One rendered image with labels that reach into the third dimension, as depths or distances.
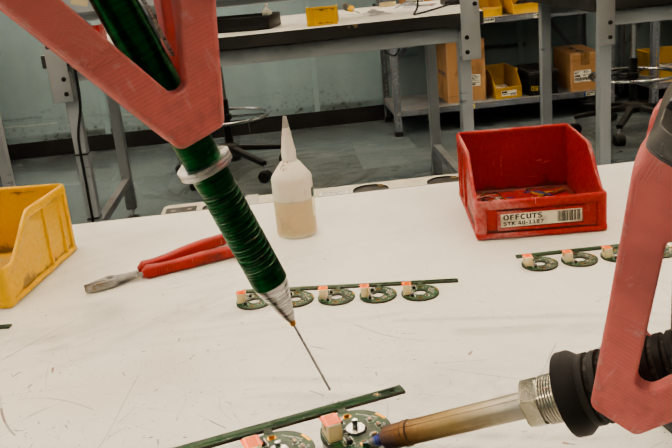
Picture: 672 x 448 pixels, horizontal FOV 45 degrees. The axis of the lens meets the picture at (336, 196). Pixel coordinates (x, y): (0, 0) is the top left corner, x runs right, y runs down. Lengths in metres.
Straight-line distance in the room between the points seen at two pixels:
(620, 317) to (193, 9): 0.13
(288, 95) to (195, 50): 4.53
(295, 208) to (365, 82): 4.12
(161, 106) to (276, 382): 0.27
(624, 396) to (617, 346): 0.02
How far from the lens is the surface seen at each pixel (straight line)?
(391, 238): 0.64
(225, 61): 2.65
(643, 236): 0.20
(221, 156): 0.23
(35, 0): 0.20
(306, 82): 4.73
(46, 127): 4.95
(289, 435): 0.29
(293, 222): 0.66
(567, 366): 0.24
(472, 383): 0.44
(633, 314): 0.21
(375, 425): 0.29
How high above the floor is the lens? 0.97
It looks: 17 degrees down
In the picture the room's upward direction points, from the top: 6 degrees counter-clockwise
